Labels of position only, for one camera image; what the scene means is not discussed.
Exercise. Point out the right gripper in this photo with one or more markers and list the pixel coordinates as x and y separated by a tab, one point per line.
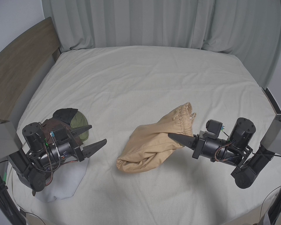
210	148

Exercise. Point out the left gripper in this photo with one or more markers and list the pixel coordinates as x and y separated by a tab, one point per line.
63	151

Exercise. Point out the tan shorts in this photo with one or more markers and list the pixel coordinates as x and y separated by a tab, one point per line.
149	145

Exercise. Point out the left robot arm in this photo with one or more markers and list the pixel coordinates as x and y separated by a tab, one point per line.
33	136

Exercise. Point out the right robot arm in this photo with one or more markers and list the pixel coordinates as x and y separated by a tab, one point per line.
242	131

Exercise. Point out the bed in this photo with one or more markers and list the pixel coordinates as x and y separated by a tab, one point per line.
142	87

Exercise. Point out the olive green garment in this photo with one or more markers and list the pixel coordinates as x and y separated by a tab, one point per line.
79	119

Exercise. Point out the black garment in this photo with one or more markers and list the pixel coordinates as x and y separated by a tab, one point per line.
64	115

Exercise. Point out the brown garment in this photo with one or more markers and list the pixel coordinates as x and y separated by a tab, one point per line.
52	122

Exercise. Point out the white garment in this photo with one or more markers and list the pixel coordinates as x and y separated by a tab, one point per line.
63	186

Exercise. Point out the pale green curtain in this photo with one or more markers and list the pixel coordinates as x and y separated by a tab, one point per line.
241	26
120	22

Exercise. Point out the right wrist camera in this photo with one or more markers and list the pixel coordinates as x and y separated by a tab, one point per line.
214	127

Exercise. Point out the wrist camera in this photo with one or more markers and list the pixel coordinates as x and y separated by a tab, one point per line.
59	134
214	127

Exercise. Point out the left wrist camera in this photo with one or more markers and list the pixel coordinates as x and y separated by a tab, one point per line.
59	134

